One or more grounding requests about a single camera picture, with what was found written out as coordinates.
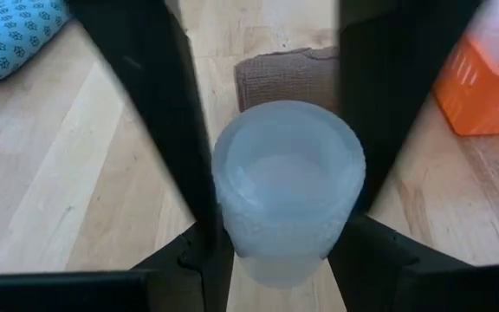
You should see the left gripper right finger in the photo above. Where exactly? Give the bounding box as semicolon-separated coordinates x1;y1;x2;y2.
327;0;499;312

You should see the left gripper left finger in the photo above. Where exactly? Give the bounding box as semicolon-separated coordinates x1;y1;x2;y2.
65;0;236;312

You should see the brown bandage roll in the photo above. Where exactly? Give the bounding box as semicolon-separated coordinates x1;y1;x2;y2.
234;45;341;114

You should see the blue patterned cloth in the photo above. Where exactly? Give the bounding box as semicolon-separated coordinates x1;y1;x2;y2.
0;0;73;88

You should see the orange plastic tray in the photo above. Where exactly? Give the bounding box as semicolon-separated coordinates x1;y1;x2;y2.
431;29;499;138

